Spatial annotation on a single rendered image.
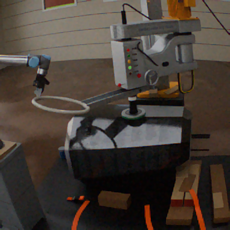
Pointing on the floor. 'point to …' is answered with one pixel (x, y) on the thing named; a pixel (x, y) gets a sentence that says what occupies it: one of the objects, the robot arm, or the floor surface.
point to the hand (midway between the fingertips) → (38, 96)
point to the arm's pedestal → (17, 193)
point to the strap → (148, 213)
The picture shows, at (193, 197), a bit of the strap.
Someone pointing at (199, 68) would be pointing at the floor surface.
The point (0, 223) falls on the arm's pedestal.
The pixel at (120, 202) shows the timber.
